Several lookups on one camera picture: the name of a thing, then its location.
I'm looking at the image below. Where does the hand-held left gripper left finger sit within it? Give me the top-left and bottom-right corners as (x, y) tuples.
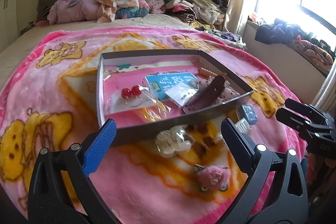
(27, 119), (118, 224)

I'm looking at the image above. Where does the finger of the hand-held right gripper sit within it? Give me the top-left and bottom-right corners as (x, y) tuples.
(285, 97), (329, 120)
(275, 107), (316, 136)

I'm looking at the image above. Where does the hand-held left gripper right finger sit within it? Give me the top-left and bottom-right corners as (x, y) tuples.
(221, 118), (308, 224)

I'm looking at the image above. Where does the small blue box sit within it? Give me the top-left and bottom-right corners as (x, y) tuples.
(238, 104), (258, 125)

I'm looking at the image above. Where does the dark cardboard box tray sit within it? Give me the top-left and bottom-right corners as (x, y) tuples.
(96, 49), (255, 147)

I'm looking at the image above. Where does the polka-dot lace bow hair clip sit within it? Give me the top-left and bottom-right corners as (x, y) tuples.
(194, 77), (240, 105)

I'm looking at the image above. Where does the red ball earrings packet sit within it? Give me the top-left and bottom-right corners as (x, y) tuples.
(119, 85), (158, 109)

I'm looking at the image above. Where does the maroon hair barrette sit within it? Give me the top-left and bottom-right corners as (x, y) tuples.
(182, 75), (226, 113)

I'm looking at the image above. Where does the pearl hair claw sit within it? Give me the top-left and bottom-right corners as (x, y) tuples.
(155, 126), (192, 157)

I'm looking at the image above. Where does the orange spiral hair tie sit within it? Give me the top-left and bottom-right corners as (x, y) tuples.
(198, 67), (218, 79)

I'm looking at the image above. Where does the small white hair clip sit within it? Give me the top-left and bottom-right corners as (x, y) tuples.
(232, 120), (251, 134)

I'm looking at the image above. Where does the pink fuzzy hair clip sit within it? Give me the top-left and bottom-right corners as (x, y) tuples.
(194, 164), (233, 192)

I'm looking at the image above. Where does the orange black patterned garment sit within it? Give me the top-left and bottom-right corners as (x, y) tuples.
(291, 35), (335, 72)

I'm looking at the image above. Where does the black jacket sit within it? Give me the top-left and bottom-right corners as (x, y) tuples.
(255, 18), (302, 45)

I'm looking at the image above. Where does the pink printed blanket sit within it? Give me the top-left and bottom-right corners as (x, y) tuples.
(0, 26), (309, 224)

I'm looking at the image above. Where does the small orange cloth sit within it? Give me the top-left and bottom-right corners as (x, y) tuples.
(248, 13), (267, 26)

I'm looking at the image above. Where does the heap of laundry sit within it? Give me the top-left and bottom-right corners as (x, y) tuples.
(207, 28), (247, 50)

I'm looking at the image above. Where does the bed with beige sheet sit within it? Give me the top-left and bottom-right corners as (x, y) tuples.
(0, 15), (205, 67)

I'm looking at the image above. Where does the pink quilt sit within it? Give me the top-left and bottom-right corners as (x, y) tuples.
(47, 0), (100, 25)

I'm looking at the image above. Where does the pile of clothes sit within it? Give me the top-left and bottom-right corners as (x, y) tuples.
(161, 0), (229, 30)

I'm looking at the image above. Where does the pink knitted cloth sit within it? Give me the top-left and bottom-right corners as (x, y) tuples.
(144, 0), (166, 14)

